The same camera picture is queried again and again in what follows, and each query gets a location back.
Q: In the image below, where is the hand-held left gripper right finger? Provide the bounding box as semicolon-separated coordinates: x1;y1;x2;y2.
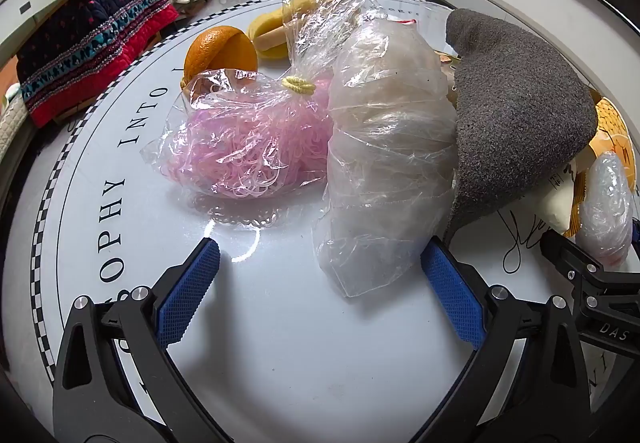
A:
407;237;593;443

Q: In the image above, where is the orange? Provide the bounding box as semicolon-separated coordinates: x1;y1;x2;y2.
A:
182;25;259;88

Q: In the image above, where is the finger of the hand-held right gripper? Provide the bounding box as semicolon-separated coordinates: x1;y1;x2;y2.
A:
540;229;640;349

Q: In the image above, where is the dark red patterned quilt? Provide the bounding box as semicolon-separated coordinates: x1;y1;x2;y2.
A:
15;0;181;128

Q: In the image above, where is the large crumpled clear plastic bag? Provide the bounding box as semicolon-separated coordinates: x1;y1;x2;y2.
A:
312;18;458;299

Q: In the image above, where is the yellow printed wrapper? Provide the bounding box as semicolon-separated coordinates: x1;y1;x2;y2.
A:
562;95;633;239

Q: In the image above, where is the yellow sponge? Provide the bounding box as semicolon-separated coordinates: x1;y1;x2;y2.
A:
247;0;346;61

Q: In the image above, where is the beige quilted cushion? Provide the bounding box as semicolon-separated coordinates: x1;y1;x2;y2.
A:
0;83;31;168

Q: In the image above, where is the grey felt piece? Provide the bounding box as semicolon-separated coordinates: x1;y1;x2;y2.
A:
442;8;598;249

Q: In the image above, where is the bag of pink plastic shreds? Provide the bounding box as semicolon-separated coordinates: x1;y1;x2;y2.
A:
141;0;386;229

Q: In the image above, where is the yellow hair tie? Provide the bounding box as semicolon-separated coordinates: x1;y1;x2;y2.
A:
282;75;318;96

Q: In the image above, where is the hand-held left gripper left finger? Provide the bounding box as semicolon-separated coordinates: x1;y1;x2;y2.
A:
52;238;236;443

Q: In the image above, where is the small crumpled clear plastic bag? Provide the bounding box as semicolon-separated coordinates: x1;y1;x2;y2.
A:
577;150;635;269

